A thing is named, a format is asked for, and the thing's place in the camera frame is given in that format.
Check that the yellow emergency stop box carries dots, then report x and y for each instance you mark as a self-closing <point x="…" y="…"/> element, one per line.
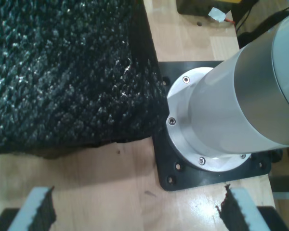
<point x="195" y="7"/>

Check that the black bubble wrap mat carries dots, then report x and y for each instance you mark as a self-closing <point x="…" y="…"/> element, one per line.
<point x="62" y="72"/>

